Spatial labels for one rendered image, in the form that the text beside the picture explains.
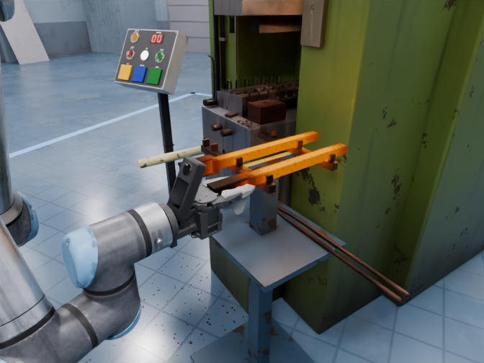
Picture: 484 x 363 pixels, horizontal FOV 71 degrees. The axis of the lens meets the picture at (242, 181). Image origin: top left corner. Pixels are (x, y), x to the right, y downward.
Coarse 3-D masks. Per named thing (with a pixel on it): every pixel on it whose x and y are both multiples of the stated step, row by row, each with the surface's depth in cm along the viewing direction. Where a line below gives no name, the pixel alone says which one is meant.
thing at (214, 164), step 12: (312, 132) 102; (264, 144) 93; (276, 144) 93; (288, 144) 95; (204, 156) 83; (216, 156) 86; (228, 156) 86; (240, 156) 87; (252, 156) 89; (216, 168) 82
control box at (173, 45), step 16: (128, 32) 171; (144, 32) 165; (160, 32) 160; (176, 32) 155; (128, 48) 169; (144, 48) 164; (160, 48) 159; (176, 48) 157; (128, 64) 168; (144, 64) 163; (160, 64) 158; (176, 64) 159; (144, 80) 162; (160, 80) 157; (176, 80) 162
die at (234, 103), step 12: (264, 84) 156; (228, 96) 137; (240, 96) 130; (252, 96) 131; (264, 96) 134; (276, 96) 137; (288, 96) 141; (228, 108) 139; (240, 108) 132; (288, 108) 143
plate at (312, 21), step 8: (304, 0) 106; (312, 0) 104; (320, 0) 101; (304, 8) 107; (312, 8) 105; (320, 8) 102; (304, 16) 108; (312, 16) 105; (320, 16) 103; (304, 24) 109; (312, 24) 106; (320, 24) 103; (304, 32) 110; (312, 32) 107; (320, 32) 104; (304, 40) 111; (312, 40) 108; (320, 40) 105
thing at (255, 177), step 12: (336, 144) 93; (300, 156) 85; (312, 156) 85; (324, 156) 88; (336, 156) 91; (264, 168) 79; (276, 168) 79; (288, 168) 81; (300, 168) 84; (228, 180) 73; (240, 180) 73; (252, 180) 74; (216, 192) 71
